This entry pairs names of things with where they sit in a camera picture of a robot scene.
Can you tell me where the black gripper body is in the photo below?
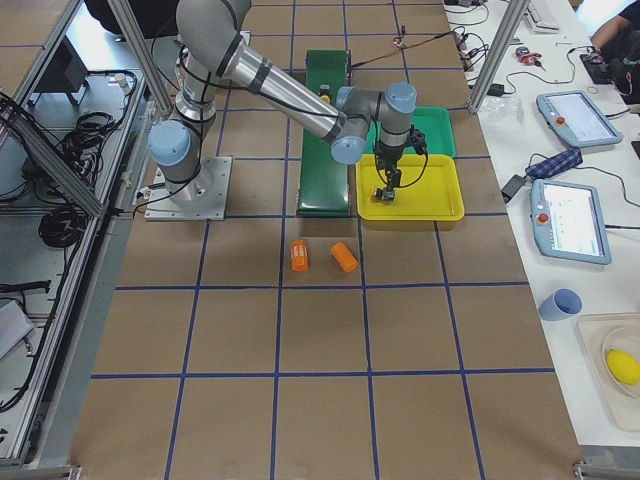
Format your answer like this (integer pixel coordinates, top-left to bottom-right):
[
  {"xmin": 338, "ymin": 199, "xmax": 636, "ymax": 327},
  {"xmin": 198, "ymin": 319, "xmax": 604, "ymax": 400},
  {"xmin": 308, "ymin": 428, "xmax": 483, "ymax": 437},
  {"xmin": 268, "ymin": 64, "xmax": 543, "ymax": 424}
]
[{"xmin": 373, "ymin": 125, "xmax": 428, "ymax": 173}]

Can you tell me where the yellow push button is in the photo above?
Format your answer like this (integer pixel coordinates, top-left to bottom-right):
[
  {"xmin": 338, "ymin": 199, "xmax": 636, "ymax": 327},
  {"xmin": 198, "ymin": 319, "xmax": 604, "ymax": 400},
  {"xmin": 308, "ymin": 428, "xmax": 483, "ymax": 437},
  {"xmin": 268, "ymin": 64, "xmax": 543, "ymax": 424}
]
[
  {"xmin": 319, "ymin": 84, "xmax": 331, "ymax": 104},
  {"xmin": 371, "ymin": 187, "xmax": 396, "ymax": 203}
]

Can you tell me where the plain orange cylinder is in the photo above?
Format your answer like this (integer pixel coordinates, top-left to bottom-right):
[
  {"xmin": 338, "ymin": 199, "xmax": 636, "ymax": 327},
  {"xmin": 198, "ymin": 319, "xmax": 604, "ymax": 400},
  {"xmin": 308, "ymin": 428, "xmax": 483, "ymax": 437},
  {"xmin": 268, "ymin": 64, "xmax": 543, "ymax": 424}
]
[{"xmin": 330, "ymin": 242, "xmax": 359, "ymax": 273}]

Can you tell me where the orange cylinder with 4680 label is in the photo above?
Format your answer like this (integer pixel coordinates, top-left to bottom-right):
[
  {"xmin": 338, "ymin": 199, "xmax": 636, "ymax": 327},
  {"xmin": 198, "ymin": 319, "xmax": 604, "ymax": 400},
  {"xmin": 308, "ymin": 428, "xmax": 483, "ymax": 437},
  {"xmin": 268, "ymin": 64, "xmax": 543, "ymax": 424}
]
[{"xmin": 290, "ymin": 239, "xmax": 309, "ymax": 272}]

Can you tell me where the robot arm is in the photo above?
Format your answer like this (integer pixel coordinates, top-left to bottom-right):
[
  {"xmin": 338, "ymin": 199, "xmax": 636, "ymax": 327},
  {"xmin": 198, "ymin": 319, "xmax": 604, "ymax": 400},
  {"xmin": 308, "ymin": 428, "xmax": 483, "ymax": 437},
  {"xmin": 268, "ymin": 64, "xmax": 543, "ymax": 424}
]
[{"xmin": 174, "ymin": 0, "xmax": 428, "ymax": 201}]

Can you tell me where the yellow plastic tray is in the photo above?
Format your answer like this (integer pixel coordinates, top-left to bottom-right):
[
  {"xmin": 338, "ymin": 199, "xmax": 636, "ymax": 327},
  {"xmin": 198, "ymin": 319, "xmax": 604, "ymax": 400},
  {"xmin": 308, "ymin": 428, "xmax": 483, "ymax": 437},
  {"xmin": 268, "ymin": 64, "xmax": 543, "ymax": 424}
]
[{"xmin": 355, "ymin": 154, "xmax": 465, "ymax": 221}]

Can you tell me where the green plastic tray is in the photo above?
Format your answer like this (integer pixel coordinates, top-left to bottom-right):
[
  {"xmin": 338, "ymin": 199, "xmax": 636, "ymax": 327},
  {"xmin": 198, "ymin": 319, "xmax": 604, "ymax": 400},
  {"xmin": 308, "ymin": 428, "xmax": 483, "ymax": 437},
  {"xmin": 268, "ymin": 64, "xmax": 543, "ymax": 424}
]
[{"xmin": 364, "ymin": 106, "xmax": 459, "ymax": 158}]

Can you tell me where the green conveyor belt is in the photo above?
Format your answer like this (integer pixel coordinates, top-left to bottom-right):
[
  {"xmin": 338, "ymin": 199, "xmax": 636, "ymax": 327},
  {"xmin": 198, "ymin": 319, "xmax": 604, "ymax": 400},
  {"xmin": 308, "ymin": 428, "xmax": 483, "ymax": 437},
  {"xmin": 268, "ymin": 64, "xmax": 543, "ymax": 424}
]
[{"xmin": 296, "ymin": 50, "xmax": 350, "ymax": 218}]

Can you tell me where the black power adapter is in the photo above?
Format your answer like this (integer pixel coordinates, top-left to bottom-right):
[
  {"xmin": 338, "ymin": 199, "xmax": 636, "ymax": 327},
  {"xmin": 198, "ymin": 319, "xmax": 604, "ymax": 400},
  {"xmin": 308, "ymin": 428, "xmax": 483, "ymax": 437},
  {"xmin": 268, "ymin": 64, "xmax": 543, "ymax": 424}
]
[{"xmin": 501, "ymin": 174, "xmax": 527, "ymax": 204}]

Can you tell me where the blue plaid pouch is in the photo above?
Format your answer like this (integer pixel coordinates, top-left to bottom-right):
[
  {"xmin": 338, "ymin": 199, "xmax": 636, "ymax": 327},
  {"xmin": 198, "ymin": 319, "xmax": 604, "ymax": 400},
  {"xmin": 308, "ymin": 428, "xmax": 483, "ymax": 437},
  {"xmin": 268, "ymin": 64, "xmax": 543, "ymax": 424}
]
[{"xmin": 524, "ymin": 148, "xmax": 583, "ymax": 180}]

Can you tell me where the teach pendant near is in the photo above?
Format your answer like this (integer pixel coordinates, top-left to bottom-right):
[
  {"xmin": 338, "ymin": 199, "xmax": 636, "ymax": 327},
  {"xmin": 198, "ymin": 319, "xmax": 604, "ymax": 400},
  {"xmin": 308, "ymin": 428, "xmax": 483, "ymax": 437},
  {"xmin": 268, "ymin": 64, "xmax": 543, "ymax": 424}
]
[{"xmin": 530, "ymin": 179, "xmax": 612, "ymax": 265}]

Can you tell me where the teach pendant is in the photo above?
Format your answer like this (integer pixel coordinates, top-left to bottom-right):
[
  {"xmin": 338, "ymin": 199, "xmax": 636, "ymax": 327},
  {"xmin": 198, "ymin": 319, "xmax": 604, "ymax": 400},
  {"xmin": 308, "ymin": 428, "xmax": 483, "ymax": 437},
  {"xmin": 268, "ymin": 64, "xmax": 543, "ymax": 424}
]
[
  {"xmin": 536, "ymin": 90, "xmax": 623, "ymax": 148},
  {"xmin": 530, "ymin": 179, "xmax": 612, "ymax": 265}
]

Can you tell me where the teach pendant far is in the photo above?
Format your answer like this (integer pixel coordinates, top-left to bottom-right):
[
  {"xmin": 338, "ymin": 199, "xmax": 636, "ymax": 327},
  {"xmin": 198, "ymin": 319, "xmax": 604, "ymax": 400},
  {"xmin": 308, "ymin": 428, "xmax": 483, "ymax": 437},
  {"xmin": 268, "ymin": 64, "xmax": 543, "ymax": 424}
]
[{"xmin": 536, "ymin": 90, "xmax": 623, "ymax": 148}]

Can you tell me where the blue plastic cup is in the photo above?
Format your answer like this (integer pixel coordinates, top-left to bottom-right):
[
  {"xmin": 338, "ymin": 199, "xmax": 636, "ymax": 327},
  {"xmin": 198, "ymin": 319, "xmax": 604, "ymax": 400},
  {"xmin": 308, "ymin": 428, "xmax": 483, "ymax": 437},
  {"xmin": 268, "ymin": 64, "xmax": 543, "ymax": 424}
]
[{"xmin": 538, "ymin": 288, "xmax": 583, "ymax": 321}]

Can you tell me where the clear plastic container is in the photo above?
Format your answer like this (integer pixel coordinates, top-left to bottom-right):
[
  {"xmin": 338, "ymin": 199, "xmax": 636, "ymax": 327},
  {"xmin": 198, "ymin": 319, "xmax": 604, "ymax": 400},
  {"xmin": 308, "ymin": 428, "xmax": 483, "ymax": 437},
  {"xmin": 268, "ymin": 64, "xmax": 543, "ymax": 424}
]
[{"xmin": 576, "ymin": 313, "xmax": 639, "ymax": 433}]

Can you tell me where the yellow lemon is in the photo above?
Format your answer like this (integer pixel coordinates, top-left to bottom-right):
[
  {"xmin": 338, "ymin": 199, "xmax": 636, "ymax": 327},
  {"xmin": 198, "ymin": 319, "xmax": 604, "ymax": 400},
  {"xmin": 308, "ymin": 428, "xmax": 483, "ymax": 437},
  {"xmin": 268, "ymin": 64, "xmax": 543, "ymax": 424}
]
[{"xmin": 605, "ymin": 349, "xmax": 639, "ymax": 386}]

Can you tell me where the red black conveyor cable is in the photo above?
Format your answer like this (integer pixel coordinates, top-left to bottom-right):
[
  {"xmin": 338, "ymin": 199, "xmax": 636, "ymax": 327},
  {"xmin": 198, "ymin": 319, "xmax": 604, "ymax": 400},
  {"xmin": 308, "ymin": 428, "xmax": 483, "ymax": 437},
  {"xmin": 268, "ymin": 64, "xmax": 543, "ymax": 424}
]
[{"xmin": 349, "ymin": 24, "xmax": 461, "ymax": 68}]

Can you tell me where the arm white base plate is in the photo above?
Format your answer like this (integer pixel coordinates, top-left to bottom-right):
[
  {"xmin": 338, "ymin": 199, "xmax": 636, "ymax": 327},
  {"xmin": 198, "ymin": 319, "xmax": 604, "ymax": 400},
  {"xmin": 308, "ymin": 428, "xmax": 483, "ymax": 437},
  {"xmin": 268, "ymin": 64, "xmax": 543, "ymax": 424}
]
[{"xmin": 144, "ymin": 156, "xmax": 232, "ymax": 221}]

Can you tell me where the aluminium frame post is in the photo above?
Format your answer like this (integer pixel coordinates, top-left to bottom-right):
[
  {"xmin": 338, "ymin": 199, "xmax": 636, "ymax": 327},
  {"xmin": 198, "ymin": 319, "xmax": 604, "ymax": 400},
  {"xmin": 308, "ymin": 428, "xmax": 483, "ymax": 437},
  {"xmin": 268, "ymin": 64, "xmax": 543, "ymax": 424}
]
[{"xmin": 468, "ymin": 0, "xmax": 529, "ymax": 113}]

